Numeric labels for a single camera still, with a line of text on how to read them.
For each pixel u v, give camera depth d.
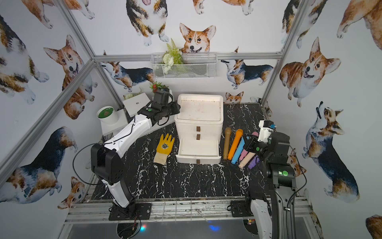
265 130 0.59
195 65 0.93
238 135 1.01
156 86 0.90
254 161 0.89
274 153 0.48
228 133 1.00
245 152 0.92
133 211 0.68
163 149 0.95
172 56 0.82
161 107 0.65
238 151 0.92
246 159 0.90
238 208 0.74
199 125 0.81
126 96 1.06
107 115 0.85
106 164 0.46
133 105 0.93
